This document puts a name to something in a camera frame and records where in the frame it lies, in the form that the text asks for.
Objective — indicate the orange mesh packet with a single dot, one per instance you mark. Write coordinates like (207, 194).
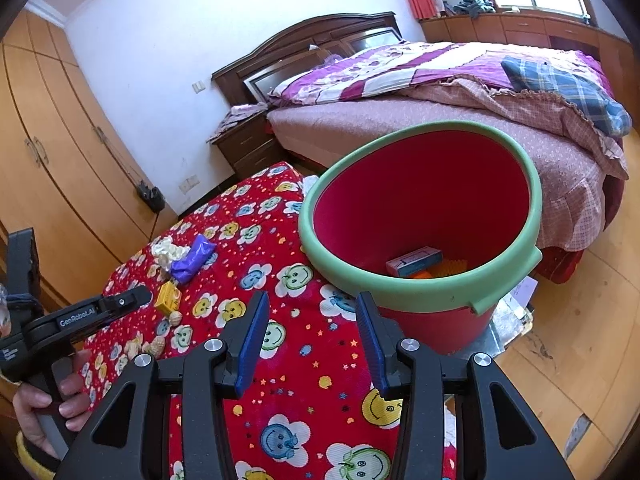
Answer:
(422, 275)

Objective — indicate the red flower printed tablecloth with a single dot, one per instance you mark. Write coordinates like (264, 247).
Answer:
(310, 370)

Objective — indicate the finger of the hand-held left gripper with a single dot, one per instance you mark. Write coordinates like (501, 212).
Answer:
(125, 301)

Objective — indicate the dark wooden nightstand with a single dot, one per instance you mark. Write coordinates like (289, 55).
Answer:
(250, 147)

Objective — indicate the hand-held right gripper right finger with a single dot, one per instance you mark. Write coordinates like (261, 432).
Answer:
(372, 347)

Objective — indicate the yellow ridged plastic piece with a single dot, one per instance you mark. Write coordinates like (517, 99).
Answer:
(452, 269)

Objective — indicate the pink checked frilled blanket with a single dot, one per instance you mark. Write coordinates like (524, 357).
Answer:
(525, 105)

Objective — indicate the light wooden wardrobe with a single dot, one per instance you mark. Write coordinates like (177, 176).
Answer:
(60, 160)

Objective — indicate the white and blue box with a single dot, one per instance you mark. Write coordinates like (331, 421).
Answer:
(415, 260)

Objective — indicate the peanut shell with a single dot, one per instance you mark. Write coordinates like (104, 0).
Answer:
(133, 350)
(176, 318)
(157, 346)

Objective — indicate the lilac cloth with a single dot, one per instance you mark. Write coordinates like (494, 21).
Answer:
(332, 58)

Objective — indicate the red bucket with green rim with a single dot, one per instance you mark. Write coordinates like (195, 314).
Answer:
(425, 195)

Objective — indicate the small yellow box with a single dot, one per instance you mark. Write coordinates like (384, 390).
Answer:
(167, 300)

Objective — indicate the purple patterned quilt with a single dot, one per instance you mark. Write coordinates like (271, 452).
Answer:
(400, 67)

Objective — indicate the black plug adapter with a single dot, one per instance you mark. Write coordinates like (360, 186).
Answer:
(150, 197)

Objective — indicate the purple crumpled wrapper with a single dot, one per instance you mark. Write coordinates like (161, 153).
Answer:
(192, 260)

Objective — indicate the white crumpled paper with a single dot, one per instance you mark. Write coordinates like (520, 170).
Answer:
(165, 252)

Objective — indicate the white wall switch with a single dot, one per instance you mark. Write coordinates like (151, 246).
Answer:
(199, 86)

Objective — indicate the dark wooden bed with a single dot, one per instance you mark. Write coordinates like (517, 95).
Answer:
(310, 35)

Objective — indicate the blue plaid pillow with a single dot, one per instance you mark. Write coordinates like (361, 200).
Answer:
(565, 85)

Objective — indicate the pile of dark clothes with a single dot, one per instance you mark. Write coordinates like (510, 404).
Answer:
(472, 5)

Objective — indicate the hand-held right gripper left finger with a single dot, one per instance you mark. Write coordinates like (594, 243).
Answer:
(252, 342)

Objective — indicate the person's left hand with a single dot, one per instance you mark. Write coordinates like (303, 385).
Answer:
(77, 395)

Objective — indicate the white wall socket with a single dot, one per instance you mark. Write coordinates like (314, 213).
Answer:
(188, 185)

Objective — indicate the pink folded cloth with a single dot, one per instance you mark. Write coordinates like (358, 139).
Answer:
(240, 115)

